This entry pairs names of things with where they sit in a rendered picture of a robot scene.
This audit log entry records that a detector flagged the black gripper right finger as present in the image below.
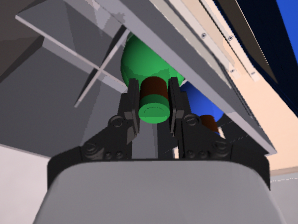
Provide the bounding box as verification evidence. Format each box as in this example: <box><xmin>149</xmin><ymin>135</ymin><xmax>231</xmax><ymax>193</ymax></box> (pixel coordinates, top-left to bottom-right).
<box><xmin>168</xmin><ymin>77</ymin><xmax>270</xmax><ymax>190</ymax></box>

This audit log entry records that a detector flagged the green bottle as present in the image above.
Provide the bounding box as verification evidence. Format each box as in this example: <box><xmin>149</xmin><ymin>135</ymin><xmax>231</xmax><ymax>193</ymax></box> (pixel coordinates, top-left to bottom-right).
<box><xmin>120</xmin><ymin>32</ymin><xmax>184</xmax><ymax>124</ymax></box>

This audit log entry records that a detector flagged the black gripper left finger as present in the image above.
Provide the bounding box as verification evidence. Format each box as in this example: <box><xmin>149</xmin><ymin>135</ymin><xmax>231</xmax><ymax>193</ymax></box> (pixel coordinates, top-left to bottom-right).
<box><xmin>47</xmin><ymin>78</ymin><xmax>140</xmax><ymax>191</ymax></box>

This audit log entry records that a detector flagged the blue plastic bottle crate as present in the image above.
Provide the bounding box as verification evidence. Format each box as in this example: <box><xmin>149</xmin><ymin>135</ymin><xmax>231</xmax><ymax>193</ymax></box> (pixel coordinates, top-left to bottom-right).
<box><xmin>213</xmin><ymin>0</ymin><xmax>298</xmax><ymax>118</ymax></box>

